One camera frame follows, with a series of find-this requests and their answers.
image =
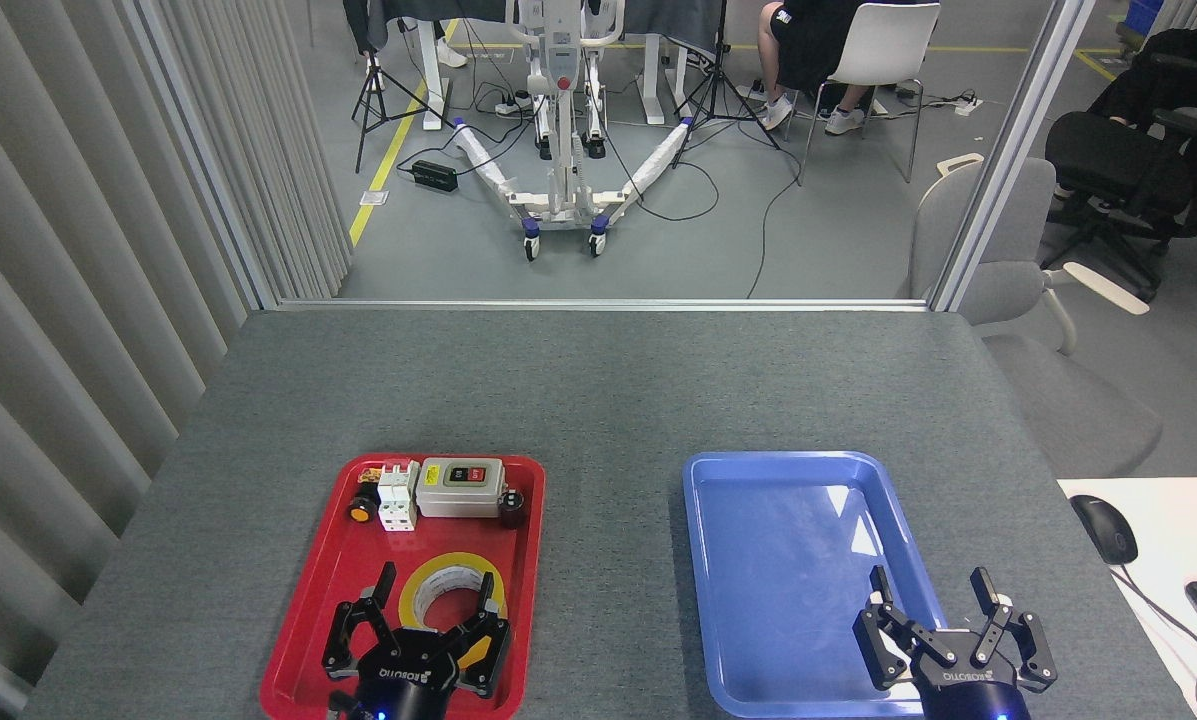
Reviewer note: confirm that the blue storage bin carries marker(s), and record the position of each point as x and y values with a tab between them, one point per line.
1145	15

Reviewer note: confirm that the person on white chair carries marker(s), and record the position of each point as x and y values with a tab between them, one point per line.
808	40

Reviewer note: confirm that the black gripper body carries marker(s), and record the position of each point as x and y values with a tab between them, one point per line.
968	692
408	675

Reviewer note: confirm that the grey switch box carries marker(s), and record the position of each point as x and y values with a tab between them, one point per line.
458	495

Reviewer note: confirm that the black office chair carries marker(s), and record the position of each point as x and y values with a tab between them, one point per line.
1108	165

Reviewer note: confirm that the dark round knob switch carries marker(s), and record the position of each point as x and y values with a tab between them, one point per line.
512	510

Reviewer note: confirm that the silver frame post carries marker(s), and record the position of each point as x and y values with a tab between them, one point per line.
1018	150

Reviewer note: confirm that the white plastic chair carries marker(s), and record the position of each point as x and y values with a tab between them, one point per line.
888	45

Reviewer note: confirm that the red plastic tray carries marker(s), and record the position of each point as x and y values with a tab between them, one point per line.
358	580

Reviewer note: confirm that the black tripod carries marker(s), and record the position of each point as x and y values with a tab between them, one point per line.
720	90
370	95

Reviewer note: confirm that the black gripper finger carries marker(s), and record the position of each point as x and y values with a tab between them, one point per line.
343	640
1028	650
486	640
883	645

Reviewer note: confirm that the yellow push button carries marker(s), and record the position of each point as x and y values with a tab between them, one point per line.
361	511

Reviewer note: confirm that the small yellow black part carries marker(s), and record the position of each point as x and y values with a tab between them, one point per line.
369	475

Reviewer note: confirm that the black power adapter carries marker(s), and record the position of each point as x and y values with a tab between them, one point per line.
435	176

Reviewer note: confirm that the white circuit breaker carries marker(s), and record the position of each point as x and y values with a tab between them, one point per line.
396	500

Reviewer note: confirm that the white power strip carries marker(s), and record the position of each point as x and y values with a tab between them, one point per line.
968	104

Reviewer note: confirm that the grey office chair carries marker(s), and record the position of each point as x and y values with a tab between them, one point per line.
1058	400

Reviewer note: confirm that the person in black chair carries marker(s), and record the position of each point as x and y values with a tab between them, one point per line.
1178	70

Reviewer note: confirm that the white wheeled stand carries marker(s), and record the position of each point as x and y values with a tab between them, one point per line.
563	190

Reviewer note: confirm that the white side desk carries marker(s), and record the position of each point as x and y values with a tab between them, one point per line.
1178	530

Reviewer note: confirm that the black computer mouse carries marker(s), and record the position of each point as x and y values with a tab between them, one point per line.
1105	528

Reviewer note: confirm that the yellow tape roll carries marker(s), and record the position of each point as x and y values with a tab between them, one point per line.
423	580

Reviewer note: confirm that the blue plastic tray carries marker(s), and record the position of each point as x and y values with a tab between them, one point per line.
778	600

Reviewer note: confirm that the white desk leg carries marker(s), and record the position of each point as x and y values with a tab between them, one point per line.
435	80
650	85

